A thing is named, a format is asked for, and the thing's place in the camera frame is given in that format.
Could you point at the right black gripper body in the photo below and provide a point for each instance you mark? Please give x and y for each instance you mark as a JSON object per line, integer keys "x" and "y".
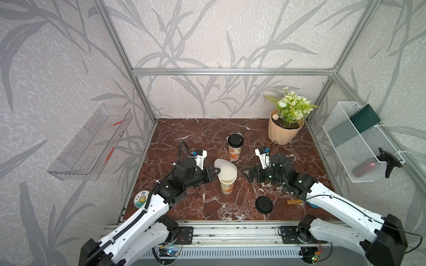
{"x": 268, "y": 175}

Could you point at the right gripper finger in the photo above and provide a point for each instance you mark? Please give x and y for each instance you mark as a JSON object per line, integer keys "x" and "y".
{"x": 250, "y": 177}
{"x": 250, "y": 170}

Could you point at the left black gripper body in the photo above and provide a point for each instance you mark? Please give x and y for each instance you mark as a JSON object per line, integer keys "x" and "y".
{"x": 197, "y": 177}

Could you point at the round leak-proof paper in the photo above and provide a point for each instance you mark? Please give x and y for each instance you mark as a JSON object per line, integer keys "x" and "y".
{"x": 228, "y": 171}

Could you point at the black cup lid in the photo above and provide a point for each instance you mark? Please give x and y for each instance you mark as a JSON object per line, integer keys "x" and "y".
{"x": 264, "y": 205}
{"x": 235, "y": 140}

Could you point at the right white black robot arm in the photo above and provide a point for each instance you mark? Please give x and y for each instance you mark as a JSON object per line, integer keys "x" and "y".
{"x": 382, "y": 240}

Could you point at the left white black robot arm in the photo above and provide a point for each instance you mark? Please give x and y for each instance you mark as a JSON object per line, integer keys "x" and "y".
{"x": 149, "y": 226}

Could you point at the pink ribbed flower pot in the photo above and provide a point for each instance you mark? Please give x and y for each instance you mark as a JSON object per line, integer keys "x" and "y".
{"x": 281, "y": 135}

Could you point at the green white artificial flowers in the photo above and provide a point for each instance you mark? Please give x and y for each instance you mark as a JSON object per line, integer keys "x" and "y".
{"x": 290, "y": 109}

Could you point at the dark red item in basket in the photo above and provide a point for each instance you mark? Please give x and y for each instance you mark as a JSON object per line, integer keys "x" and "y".
{"x": 364, "y": 168}

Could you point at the dark green card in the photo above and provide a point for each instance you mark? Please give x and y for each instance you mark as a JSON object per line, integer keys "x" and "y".
{"x": 364, "y": 119}

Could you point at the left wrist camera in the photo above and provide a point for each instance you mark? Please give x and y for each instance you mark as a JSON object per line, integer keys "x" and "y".
{"x": 199, "y": 156}

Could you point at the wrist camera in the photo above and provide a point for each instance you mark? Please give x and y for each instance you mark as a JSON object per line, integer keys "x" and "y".
{"x": 263, "y": 154}
{"x": 199, "y": 156}

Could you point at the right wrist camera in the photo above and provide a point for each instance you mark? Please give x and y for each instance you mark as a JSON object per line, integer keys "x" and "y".
{"x": 263, "y": 154}

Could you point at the wooden handled blue tool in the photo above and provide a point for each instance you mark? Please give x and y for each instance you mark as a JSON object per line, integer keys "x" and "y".
{"x": 299, "y": 202}

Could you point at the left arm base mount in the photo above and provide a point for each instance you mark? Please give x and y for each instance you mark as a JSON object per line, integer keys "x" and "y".
{"x": 180, "y": 235}

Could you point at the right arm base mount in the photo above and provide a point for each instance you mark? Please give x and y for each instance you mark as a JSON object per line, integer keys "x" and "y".
{"x": 289, "y": 235}

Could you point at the white wire mesh basket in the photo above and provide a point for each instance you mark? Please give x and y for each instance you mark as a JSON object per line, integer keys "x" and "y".
{"x": 352, "y": 147}

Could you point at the clear acrylic wall shelf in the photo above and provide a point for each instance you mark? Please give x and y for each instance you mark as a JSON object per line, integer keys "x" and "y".
{"x": 89, "y": 151}

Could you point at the black wall clamp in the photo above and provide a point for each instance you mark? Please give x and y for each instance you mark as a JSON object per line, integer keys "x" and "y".
{"x": 391, "y": 161}

